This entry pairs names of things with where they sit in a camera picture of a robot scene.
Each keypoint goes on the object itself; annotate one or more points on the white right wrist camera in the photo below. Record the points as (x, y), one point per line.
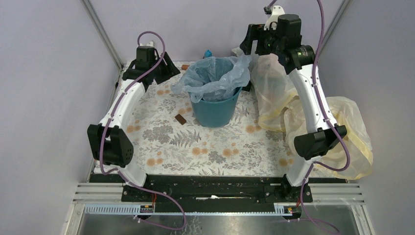
(273, 13)

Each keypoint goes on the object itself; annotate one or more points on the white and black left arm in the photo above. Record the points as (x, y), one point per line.
(108, 140)

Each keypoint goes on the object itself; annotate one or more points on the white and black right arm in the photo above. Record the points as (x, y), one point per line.
(282, 37)

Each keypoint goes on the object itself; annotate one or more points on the teal plastic trash bin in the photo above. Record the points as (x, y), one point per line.
(215, 114)

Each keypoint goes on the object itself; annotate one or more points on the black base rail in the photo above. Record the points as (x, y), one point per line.
(204, 194)

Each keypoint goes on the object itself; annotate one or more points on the black white checkered board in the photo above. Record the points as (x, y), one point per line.
(247, 87)

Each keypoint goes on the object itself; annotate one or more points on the yellowish crumpled plastic bag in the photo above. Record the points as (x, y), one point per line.
(357, 140)

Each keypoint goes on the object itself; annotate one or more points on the light blue plastic trash bag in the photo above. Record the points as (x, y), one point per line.
(214, 79)

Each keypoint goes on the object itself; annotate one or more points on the floral patterned table cloth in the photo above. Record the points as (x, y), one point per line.
(241, 148)

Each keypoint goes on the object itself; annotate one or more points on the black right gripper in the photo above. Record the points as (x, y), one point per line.
(255, 32)

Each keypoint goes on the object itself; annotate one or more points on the blue object behind bin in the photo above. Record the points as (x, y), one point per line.
(207, 54)

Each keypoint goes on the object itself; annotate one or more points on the clear bag with stuffed items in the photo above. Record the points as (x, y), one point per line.
(274, 90)

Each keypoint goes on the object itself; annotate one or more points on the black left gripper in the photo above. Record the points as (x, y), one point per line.
(170, 69)

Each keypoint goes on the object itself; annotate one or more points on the small brown block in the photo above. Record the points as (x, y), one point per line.
(181, 120)

